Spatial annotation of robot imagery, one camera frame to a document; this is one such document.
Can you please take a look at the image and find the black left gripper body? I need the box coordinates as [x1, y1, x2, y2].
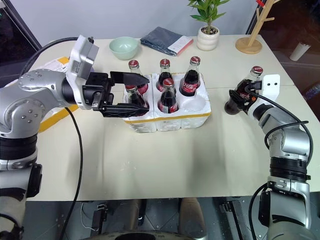
[81, 71, 126, 112]

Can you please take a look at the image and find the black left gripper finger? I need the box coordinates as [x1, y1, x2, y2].
[109, 71, 151, 87]
[98, 103, 151, 118]

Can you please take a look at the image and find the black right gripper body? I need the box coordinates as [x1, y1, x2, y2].
[240, 80, 263, 112]

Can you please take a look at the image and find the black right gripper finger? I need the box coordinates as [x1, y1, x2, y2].
[228, 89, 247, 111]

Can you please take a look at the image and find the glass cola bottle red cap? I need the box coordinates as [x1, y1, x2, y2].
[124, 83, 150, 111]
[179, 56, 203, 98]
[224, 65, 265, 116]
[155, 58, 176, 92]
[127, 59, 149, 97]
[157, 77, 180, 114]

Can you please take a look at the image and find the white foam bottle crate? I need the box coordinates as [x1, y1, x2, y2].
[122, 72, 212, 134]

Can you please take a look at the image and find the yellow taped cardboard box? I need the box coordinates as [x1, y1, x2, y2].
[37, 56, 81, 132]

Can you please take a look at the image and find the light green bowl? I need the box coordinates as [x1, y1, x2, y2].
[109, 36, 139, 61]

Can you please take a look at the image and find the dark folded cloth package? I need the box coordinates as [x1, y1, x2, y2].
[139, 26, 194, 57]

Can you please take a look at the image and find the wooden branch rack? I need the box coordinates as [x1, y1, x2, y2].
[235, 0, 276, 55]

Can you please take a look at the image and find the white cup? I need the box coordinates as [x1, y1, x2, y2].
[289, 42, 311, 62]

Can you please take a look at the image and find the green plant in white pot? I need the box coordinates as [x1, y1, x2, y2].
[187, 0, 231, 52]

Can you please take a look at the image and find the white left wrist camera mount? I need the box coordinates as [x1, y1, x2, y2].
[66, 34, 100, 111]

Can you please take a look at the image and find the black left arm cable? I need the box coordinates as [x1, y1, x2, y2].
[24, 36, 84, 240]

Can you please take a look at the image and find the aluminium frame post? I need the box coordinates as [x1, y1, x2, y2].
[245, 0, 264, 36]

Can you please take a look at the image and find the dark frame post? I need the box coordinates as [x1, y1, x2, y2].
[13, 0, 43, 51]

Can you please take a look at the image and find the grey rounded post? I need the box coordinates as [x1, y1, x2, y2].
[111, 199, 149, 237]

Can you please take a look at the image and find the small black bracket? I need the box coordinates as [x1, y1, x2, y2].
[92, 203, 109, 231]

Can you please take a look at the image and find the thin white wire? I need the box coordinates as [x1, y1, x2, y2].
[80, 201, 99, 231]

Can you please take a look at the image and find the black metal bracket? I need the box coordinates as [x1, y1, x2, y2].
[219, 199, 252, 240]

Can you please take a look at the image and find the brown rounded post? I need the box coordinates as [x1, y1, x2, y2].
[179, 197, 207, 240]

